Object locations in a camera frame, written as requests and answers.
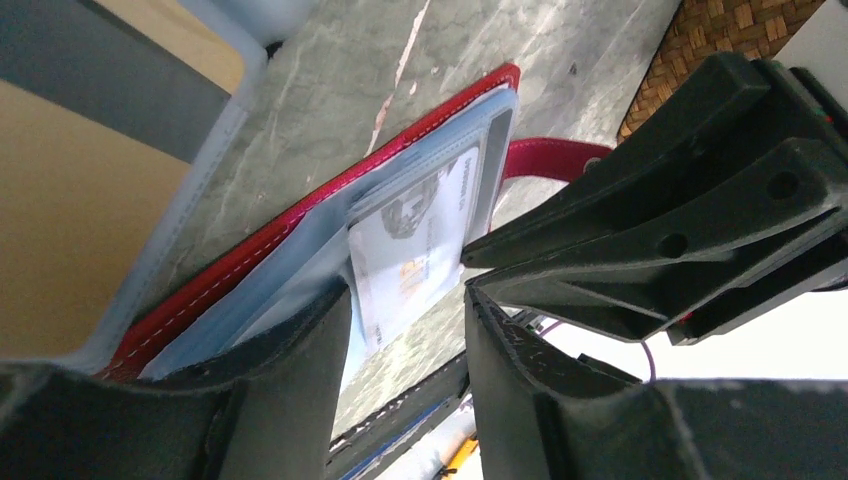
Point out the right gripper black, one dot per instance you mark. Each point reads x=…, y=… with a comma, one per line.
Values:
x=729, y=202

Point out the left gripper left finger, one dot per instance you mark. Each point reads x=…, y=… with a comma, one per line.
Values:
x=264, y=410

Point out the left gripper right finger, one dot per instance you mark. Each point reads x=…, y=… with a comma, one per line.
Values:
x=542, y=414

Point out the white silver credit card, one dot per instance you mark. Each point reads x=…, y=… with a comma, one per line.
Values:
x=405, y=239

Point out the red card holder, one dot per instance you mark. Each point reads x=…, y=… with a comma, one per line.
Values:
x=285, y=265

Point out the black card holder open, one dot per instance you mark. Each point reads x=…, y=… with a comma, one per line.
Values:
x=114, y=115

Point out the brown wicker basket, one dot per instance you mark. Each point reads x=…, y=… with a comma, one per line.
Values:
x=755, y=28

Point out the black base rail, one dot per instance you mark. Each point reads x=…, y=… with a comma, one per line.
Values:
x=368, y=448

